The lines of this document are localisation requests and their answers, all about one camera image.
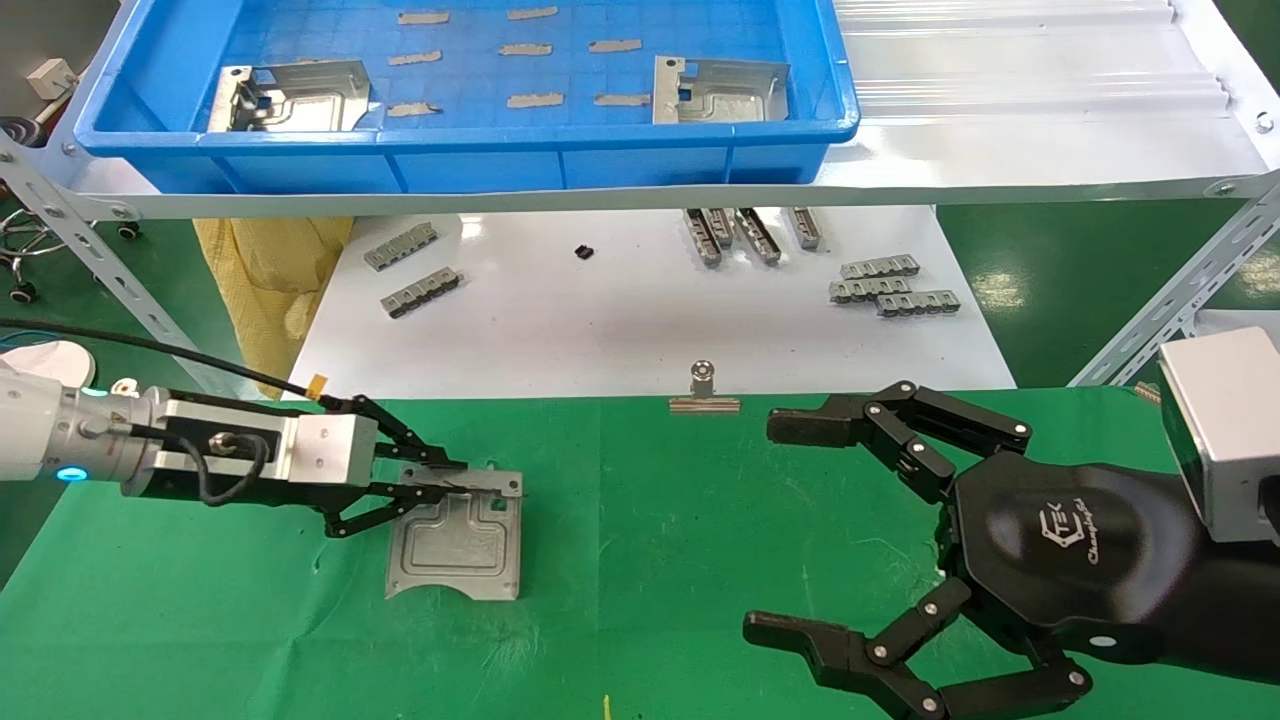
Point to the grey metal connector strip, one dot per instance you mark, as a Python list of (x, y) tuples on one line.
[(721, 228), (868, 290), (880, 267), (806, 229), (918, 304), (704, 240), (758, 238), (400, 247), (422, 293)]

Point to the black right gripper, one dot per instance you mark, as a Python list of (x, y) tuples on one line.
[(1070, 555)]

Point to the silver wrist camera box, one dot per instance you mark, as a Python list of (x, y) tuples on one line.
[(330, 450), (1230, 430)]

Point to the yellow woven bag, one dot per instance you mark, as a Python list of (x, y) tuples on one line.
[(270, 280)]

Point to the white electrical box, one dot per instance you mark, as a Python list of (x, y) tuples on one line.
[(50, 78)]

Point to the blue plastic bin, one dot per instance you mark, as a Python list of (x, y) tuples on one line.
[(500, 165)]

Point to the chrome swivel chair base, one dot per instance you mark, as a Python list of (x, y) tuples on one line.
[(28, 247)]

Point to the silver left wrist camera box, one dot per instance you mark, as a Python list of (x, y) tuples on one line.
[(330, 450)]

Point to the black round caster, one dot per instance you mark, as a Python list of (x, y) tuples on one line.
[(15, 132)]

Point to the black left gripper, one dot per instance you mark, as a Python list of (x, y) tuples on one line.
[(250, 494)]

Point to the grey metal shelf rack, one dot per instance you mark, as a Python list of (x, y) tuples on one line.
[(900, 170)]

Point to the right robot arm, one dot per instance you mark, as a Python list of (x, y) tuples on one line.
[(1240, 615)]

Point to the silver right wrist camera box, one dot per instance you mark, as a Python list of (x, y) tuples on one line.
[(1230, 430)]

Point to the white round base disc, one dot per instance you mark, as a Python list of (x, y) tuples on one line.
[(60, 358)]

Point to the green table mat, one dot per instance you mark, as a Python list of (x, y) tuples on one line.
[(650, 560)]

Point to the stamped sheet metal bracket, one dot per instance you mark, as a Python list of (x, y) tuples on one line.
[(450, 550), (320, 100), (730, 95)]

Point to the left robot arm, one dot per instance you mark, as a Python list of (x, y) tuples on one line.
[(40, 430)]

